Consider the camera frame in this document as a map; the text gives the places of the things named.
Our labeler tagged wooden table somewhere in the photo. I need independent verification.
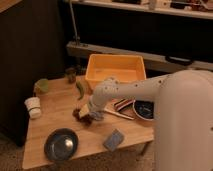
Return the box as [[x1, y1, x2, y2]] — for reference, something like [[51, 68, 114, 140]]
[[22, 76, 154, 169]]

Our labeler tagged grey lower shelf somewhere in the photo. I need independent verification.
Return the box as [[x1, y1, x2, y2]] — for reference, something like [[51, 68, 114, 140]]
[[66, 41, 213, 73]]

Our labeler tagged dark blue bowl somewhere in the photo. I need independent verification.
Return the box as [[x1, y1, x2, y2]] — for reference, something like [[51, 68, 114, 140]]
[[133, 100, 154, 121]]

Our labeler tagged green pepper toy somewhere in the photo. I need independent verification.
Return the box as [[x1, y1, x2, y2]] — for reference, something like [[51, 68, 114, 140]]
[[76, 81, 84, 100]]

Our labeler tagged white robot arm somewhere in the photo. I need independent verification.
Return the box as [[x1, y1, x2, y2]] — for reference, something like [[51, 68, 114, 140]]
[[80, 70, 213, 171]]

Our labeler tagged green plastic cup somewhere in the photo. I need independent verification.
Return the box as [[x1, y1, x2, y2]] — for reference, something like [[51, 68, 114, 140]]
[[34, 79, 49, 94]]

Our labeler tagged white cup with band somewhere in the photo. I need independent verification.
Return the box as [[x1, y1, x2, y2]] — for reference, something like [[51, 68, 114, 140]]
[[24, 97, 42, 119]]

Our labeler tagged light blue towel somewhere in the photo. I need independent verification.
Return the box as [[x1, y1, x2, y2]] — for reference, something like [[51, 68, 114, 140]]
[[89, 112, 104, 121]]

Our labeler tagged yellow plastic bin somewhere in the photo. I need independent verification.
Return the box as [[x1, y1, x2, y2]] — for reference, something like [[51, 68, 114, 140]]
[[85, 54, 146, 89]]

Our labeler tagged white handled brush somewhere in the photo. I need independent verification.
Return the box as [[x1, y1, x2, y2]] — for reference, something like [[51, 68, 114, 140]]
[[104, 109, 134, 120]]

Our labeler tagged dark metal plate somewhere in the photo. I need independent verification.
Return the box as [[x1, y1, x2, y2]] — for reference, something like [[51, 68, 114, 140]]
[[44, 128, 78, 163]]

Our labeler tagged striped red white object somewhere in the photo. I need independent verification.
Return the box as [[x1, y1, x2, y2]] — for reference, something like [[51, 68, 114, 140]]
[[114, 99, 133, 111]]

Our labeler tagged dark red grape bunch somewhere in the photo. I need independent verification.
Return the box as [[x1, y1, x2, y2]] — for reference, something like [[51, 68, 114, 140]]
[[72, 108, 93, 126]]

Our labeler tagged white upper shelf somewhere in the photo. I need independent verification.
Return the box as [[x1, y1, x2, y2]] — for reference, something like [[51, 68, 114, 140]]
[[71, 0, 213, 20]]

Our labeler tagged blue sponge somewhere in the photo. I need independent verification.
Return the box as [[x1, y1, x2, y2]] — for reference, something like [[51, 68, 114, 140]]
[[103, 129, 124, 151]]

